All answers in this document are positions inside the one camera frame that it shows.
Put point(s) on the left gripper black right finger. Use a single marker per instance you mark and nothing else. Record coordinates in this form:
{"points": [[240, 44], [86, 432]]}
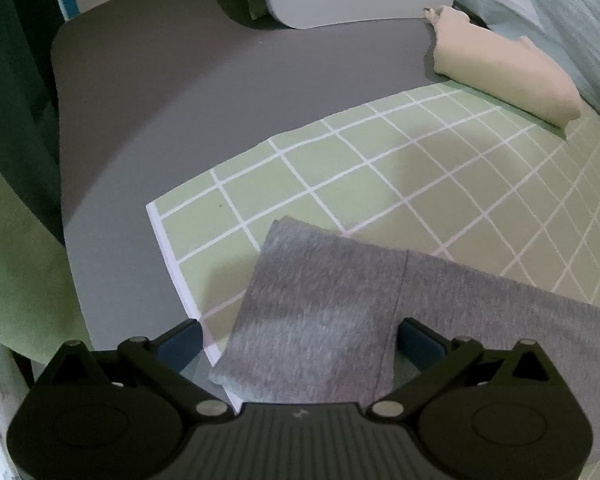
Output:
{"points": [[440, 363]]}

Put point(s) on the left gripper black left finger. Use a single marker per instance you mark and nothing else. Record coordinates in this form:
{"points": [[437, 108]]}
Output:
{"points": [[157, 366]]}

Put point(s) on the grey zip hoodie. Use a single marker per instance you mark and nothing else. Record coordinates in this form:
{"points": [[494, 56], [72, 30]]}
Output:
{"points": [[319, 318]]}

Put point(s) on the green curtain fabric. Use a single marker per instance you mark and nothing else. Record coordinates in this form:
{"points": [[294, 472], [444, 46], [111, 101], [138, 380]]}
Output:
{"points": [[39, 309]]}

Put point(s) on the green checked bed sheet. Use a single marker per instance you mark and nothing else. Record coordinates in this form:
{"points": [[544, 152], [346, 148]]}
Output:
{"points": [[443, 169]]}

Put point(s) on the beige pink folded cloth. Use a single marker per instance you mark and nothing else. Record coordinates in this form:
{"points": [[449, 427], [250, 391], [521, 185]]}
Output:
{"points": [[516, 72]]}

